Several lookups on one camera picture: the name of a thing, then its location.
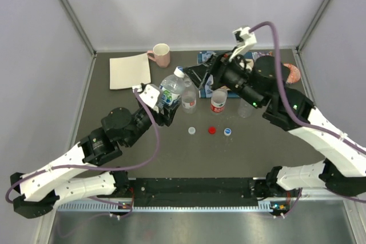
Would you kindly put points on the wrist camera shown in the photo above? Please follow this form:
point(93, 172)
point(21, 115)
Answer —
point(245, 39)
point(150, 95)

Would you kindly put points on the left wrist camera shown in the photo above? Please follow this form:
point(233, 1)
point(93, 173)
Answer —
point(150, 95)

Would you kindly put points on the red-cap red-label bottle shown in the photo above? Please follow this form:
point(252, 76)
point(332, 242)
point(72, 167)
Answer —
point(218, 101)

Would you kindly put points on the white square plate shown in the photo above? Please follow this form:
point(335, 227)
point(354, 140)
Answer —
point(130, 71)

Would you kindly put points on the clear label-free plastic bottle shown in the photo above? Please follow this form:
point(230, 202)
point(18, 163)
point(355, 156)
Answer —
point(245, 109)

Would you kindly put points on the blue white bottle cap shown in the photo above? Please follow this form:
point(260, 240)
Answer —
point(227, 132)

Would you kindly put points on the pink mug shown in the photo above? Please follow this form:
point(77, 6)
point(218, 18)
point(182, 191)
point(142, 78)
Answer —
point(160, 54)

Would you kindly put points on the small blue-cap water bottle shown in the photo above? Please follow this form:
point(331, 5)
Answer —
point(172, 88)

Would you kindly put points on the red bottle cap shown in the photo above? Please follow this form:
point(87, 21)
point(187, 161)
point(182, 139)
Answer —
point(211, 130)

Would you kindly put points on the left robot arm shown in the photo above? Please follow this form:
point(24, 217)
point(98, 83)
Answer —
point(57, 183)

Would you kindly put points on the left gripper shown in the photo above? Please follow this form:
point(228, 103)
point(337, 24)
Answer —
point(169, 112)

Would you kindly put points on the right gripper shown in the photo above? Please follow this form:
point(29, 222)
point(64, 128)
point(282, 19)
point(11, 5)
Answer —
point(198, 73)

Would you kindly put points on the white-cap red-label bottle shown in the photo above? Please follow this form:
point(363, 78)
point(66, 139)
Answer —
point(189, 97)

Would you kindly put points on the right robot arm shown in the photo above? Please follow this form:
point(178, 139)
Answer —
point(264, 85)

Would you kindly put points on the red patterned bowl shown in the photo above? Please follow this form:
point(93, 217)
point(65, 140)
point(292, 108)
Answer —
point(294, 75)

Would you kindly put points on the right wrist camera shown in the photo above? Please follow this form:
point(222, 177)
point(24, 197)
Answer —
point(245, 39)

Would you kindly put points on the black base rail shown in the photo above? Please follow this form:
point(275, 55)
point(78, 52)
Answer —
point(197, 192)

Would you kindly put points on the blue patterned placemat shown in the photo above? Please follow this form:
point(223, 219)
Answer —
point(206, 91)

